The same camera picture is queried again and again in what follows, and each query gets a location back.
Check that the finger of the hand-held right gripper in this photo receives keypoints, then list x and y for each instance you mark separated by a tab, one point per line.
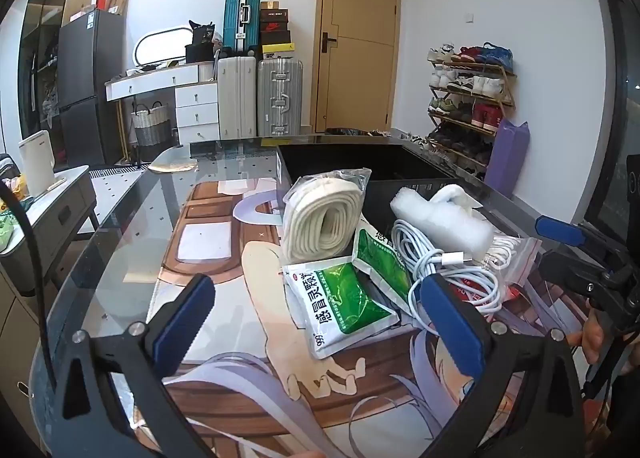
570	270
560	230

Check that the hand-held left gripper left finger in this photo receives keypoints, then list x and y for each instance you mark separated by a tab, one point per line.
182	328

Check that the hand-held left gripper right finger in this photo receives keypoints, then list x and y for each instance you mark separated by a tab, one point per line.
452	328

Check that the red white packet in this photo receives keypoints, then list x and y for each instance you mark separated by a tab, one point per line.
512	294

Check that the small green white medicine packet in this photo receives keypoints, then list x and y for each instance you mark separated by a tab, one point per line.
385	263

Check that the white foam wrap roll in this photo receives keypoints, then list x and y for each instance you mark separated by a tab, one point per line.
445	228

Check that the large green white medicine packet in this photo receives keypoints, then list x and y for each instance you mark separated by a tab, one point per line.
345	303

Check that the white cloth roll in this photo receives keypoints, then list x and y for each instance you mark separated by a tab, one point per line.
450	194

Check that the cream bandage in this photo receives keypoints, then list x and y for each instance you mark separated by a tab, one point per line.
310	218

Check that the black cardboard box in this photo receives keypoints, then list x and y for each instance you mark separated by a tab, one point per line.
350	160

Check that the person's right hand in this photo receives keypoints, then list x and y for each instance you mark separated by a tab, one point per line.
594	335

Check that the person's left hand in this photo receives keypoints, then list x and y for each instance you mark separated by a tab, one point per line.
309	455

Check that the purple bag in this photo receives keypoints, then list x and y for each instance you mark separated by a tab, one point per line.
505	158

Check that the printed anime mat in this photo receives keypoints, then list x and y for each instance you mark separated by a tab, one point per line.
210	238

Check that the person's dark clothing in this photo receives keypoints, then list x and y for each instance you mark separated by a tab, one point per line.
622	408

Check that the wooden shoe rack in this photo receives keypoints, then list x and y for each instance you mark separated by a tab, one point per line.
500	103

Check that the grey side cabinet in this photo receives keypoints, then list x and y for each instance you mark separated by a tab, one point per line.
55	228

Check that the shoe rack with shoes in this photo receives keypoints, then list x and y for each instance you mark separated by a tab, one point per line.
475	83

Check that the woven laundry basket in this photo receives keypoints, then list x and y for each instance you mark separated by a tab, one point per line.
151	133

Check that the green plastic bag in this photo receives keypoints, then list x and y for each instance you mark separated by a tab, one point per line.
5	233

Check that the white electric kettle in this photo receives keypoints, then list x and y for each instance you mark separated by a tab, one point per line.
37	163

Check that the yellow snack bag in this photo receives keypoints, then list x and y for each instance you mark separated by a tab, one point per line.
14	186

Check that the white dressing table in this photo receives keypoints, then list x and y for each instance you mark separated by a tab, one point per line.
197	108

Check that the white suitcase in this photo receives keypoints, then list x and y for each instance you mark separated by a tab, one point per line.
235	98

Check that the silver suitcase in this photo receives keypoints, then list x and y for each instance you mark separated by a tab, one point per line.
280	98

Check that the white ribbed container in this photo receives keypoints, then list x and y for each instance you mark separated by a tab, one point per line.
207	73

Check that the dark grey refrigerator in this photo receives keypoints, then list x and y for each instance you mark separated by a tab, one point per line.
92	88

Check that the wooden door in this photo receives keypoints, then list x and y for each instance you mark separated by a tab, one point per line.
360	63

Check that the black storage box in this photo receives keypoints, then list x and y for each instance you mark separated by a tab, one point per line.
200	54

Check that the oval mirror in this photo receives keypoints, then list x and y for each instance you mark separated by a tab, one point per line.
160	45

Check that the black yellow shoe box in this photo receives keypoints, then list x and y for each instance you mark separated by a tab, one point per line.
276	50

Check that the black tote bag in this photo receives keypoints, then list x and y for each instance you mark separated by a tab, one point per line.
202	33

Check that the plain black shoe box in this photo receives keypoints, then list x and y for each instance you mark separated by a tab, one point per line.
275	38

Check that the teal suitcase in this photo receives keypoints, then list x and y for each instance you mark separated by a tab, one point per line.
235	18

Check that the black shoe box red logo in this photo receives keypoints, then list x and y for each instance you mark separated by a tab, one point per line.
275	27

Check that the dark glass wardrobe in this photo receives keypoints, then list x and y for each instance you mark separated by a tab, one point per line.
45	38

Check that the black shoe box white label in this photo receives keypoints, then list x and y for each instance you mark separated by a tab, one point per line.
274	15

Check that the brown shoe box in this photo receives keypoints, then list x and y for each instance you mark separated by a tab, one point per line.
270	5

